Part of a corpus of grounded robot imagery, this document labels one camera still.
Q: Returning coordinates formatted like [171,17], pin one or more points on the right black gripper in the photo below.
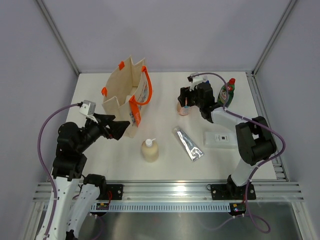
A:
[185,92]

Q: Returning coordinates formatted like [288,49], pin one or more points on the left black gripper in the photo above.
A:
[116,128]

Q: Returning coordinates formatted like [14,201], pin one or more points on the peach baby shampoo bottle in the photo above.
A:
[183,110]

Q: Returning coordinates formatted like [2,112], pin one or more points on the green dish soap bottle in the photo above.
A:
[226,93]

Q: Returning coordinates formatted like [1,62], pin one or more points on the canvas bag orange handles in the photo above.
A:
[127,93]

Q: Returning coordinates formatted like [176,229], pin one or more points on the cream pump bottle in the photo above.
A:
[150,150]

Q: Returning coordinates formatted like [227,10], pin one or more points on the white rectangular lotion bottle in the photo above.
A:
[220,140]

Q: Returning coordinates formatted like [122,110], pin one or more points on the silver tube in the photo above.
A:
[189,146]

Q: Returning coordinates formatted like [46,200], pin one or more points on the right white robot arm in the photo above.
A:
[255,141]

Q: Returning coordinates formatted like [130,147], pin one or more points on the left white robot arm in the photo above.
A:
[65,216]

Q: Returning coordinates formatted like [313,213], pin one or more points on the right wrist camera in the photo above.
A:
[196,79]

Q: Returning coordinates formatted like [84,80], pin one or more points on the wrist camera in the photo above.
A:
[196,79]
[87,109]

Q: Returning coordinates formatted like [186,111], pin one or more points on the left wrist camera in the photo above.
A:
[87,109]

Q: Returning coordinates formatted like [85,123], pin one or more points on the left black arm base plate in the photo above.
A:
[115,191]

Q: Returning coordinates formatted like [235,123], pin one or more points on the white slotted cable duct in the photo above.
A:
[158,207]

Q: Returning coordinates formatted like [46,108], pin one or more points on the aluminium mounting rail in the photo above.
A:
[198,191]

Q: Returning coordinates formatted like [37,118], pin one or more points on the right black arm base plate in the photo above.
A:
[220,192]

